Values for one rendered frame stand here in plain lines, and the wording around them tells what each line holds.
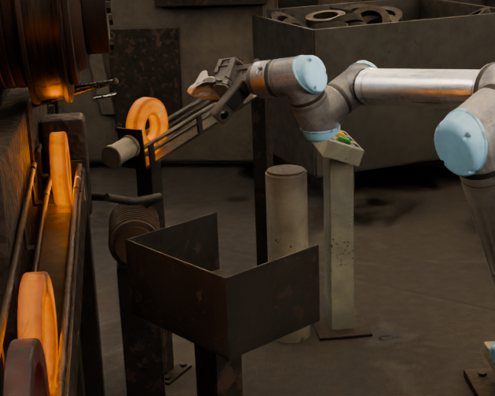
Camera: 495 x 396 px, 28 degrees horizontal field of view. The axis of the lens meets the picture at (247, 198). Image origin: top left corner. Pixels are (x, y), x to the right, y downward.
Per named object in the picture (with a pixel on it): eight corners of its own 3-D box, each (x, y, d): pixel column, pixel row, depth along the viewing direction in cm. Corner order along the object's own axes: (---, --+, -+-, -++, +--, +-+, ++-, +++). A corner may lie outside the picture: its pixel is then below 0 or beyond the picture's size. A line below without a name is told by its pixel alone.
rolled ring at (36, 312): (38, 352, 129) (13, 353, 129) (56, 424, 143) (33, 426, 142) (44, 244, 142) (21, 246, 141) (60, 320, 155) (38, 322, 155)
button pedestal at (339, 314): (321, 344, 291) (318, 141, 272) (306, 312, 313) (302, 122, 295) (374, 339, 292) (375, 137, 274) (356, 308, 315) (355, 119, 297)
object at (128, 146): (102, 167, 247) (99, 145, 244) (122, 155, 254) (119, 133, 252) (122, 170, 244) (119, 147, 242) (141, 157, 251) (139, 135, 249)
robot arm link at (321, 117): (355, 123, 240) (338, 81, 234) (321, 150, 236) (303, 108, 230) (331, 116, 248) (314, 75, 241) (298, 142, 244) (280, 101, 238)
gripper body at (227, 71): (232, 75, 251) (271, 71, 244) (222, 104, 248) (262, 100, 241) (215, 58, 246) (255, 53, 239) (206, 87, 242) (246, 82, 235)
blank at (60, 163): (47, 150, 198) (64, 148, 198) (50, 121, 212) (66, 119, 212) (55, 218, 205) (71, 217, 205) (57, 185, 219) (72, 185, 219)
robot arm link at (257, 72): (278, 104, 238) (258, 81, 231) (262, 105, 241) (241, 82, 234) (287, 73, 242) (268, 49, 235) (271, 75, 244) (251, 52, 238)
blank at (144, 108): (141, 167, 260) (152, 169, 259) (117, 130, 249) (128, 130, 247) (165, 122, 268) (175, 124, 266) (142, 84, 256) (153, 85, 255)
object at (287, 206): (273, 346, 291) (268, 176, 276) (267, 328, 302) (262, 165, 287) (313, 342, 292) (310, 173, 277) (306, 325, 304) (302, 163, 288)
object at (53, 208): (45, 218, 204) (45, 214, 203) (51, 192, 222) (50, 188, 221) (81, 215, 204) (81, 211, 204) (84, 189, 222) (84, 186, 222)
